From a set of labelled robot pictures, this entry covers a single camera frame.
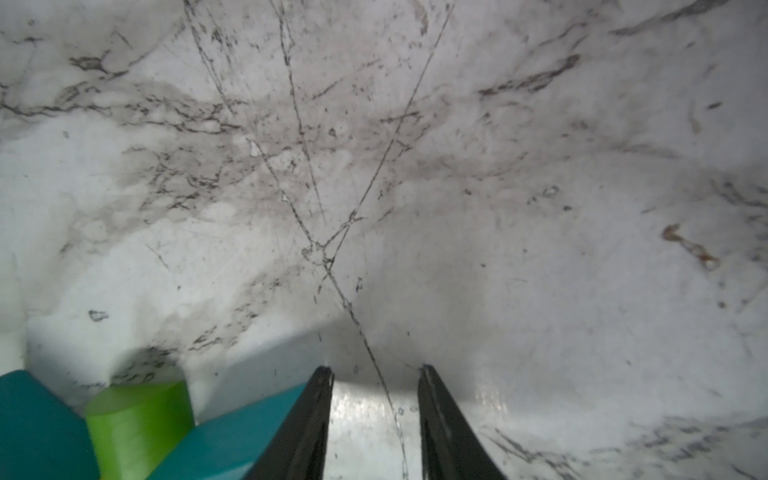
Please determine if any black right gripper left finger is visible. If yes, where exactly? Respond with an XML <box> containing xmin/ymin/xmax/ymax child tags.
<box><xmin>244</xmin><ymin>366</ymin><xmax>334</xmax><ymax>480</ymax></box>

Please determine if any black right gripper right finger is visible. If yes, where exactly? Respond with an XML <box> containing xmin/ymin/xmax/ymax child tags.
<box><xmin>417</xmin><ymin>364</ymin><xmax>505</xmax><ymax>480</ymax></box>

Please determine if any teal triangle block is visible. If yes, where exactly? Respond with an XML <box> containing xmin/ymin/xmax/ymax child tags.
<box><xmin>150</xmin><ymin>384</ymin><xmax>305</xmax><ymax>480</ymax></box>
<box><xmin>1</xmin><ymin>370</ymin><xmax>100</xmax><ymax>479</ymax></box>

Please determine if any green cylinder block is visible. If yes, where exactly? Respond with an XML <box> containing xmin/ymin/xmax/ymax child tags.
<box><xmin>85</xmin><ymin>381</ymin><xmax>195</xmax><ymax>479</ymax></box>

